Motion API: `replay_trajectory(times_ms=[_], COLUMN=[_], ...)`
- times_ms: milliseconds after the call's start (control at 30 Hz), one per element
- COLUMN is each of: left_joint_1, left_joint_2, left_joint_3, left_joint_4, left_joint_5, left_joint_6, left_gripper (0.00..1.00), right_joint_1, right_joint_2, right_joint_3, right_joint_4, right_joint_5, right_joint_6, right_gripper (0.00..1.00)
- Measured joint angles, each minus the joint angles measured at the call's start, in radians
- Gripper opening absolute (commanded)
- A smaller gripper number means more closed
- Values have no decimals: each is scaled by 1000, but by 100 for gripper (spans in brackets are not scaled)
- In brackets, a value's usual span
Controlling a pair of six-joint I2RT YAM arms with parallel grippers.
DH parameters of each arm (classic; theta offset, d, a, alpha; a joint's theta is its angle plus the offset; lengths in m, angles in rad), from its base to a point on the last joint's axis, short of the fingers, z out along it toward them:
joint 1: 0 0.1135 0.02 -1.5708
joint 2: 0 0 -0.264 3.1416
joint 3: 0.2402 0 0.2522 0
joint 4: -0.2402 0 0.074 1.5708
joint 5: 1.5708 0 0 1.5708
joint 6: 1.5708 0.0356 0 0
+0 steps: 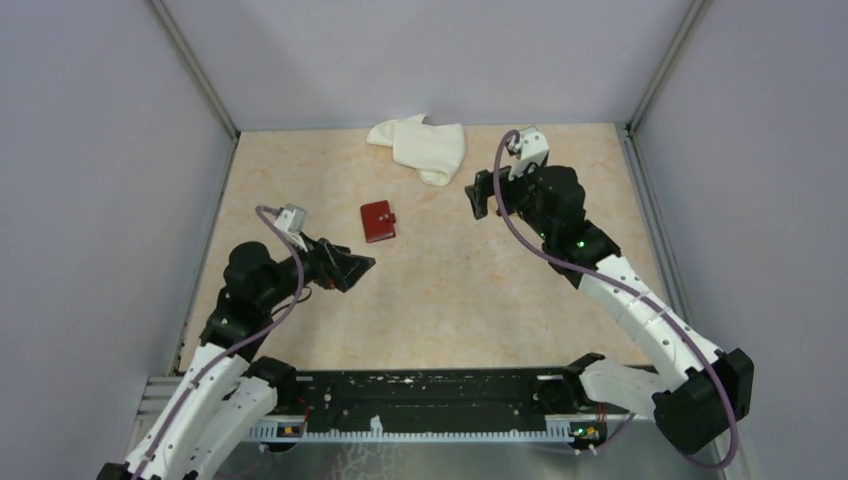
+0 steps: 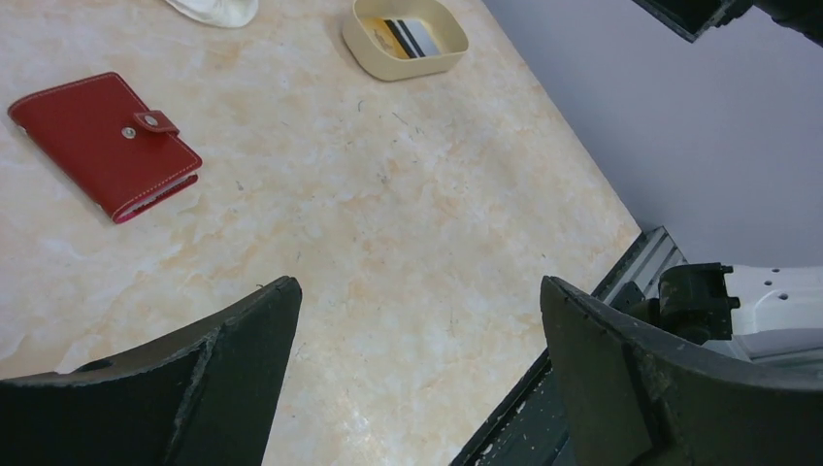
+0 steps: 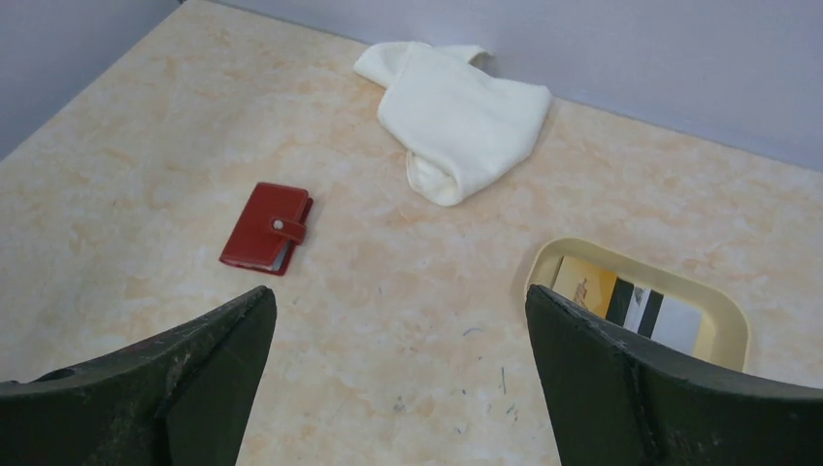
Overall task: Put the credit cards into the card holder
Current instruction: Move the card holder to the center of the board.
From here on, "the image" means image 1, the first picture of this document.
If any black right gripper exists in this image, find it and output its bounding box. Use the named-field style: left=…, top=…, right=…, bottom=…
left=465, top=159, right=554, bottom=242

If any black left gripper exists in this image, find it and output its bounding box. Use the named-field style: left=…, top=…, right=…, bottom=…
left=259, top=230, right=376, bottom=310

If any red leather card holder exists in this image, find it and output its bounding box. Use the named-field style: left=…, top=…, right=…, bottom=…
left=360, top=200, right=396, bottom=243

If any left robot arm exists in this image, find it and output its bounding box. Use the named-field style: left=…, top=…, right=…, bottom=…
left=98, top=238, right=376, bottom=479

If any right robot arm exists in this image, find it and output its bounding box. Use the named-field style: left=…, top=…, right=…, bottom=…
left=464, top=166, right=754, bottom=456

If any white folded cloth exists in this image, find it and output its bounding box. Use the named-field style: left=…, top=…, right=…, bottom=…
left=366, top=114, right=467, bottom=187

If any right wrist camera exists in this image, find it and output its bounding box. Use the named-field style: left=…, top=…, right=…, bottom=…
left=507, top=126, right=549, bottom=181

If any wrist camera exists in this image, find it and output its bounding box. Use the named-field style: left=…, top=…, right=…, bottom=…
left=273, top=204, right=308, bottom=252
left=507, top=126, right=549, bottom=181

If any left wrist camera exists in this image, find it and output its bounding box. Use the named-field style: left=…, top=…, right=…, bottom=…
left=273, top=204, right=308, bottom=252

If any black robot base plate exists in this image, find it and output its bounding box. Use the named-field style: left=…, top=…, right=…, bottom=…
left=276, top=367, right=622, bottom=437

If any aluminium frame rail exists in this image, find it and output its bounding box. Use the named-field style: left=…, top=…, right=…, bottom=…
left=135, top=374, right=664, bottom=446

